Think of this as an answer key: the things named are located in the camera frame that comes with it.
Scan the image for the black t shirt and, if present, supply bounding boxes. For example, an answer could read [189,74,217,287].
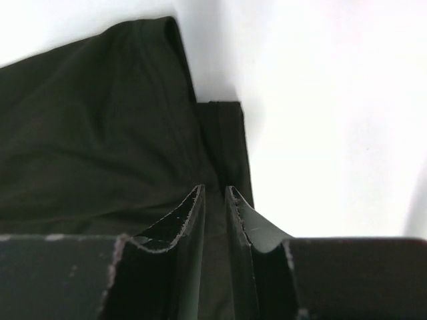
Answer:
[1,17,253,319]

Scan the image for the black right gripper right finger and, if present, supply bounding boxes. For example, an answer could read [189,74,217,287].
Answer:
[226,187,426,319]

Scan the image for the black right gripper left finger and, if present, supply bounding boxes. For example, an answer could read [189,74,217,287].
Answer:
[1,185,205,320]

